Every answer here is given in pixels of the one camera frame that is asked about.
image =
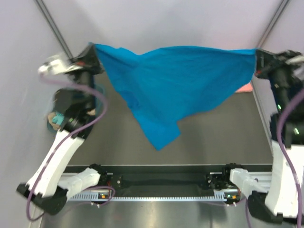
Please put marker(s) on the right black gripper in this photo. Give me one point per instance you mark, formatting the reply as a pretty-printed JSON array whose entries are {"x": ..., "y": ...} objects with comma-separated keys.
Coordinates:
[{"x": 267, "y": 61}]

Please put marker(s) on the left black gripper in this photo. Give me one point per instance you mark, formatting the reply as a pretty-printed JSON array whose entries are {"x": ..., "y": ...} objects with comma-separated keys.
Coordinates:
[{"x": 89, "y": 60}]

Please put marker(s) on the blue t shirt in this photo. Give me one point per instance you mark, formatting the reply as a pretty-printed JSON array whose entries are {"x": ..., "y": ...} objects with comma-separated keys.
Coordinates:
[{"x": 168, "y": 84}]

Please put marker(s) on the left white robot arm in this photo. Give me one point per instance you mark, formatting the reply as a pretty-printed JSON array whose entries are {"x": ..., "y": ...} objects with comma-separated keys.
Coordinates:
[{"x": 81, "y": 105}]

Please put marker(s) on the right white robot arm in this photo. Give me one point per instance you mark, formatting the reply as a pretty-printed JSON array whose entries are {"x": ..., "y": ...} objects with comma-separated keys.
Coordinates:
[{"x": 283, "y": 201}]

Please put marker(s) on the folded pink t shirt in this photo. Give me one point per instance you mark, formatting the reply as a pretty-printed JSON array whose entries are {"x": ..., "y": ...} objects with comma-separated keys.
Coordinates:
[{"x": 247, "y": 88}]

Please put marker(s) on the mint green t shirt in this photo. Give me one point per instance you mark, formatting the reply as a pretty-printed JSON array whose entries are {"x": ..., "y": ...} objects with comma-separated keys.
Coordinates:
[{"x": 58, "y": 118}]

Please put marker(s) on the beige t shirt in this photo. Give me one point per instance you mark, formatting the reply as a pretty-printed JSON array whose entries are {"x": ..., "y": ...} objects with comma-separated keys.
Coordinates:
[{"x": 50, "y": 125}]

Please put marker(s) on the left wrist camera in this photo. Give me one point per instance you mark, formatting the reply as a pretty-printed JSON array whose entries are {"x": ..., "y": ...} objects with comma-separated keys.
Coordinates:
[{"x": 56, "y": 65}]

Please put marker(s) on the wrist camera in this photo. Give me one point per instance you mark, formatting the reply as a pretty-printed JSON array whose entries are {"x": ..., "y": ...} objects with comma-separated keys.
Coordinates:
[
  {"x": 297, "y": 60},
  {"x": 56, "y": 65}
]

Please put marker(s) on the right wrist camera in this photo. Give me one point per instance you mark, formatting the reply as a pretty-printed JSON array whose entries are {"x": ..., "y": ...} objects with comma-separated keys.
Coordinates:
[{"x": 297, "y": 60}]

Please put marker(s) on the right aluminium frame post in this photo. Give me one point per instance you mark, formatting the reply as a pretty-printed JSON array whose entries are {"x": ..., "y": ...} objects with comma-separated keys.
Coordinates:
[{"x": 283, "y": 4}]

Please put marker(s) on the aluminium frame post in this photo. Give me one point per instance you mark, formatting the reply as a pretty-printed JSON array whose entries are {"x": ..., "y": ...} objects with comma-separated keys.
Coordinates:
[
  {"x": 283, "y": 4},
  {"x": 54, "y": 28}
]

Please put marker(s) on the left aluminium frame post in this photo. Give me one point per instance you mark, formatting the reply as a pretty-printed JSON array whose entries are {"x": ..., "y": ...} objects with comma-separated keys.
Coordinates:
[{"x": 54, "y": 28}]

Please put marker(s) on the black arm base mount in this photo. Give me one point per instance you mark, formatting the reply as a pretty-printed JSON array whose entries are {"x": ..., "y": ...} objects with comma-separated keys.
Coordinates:
[{"x": 206, "y": 176}]

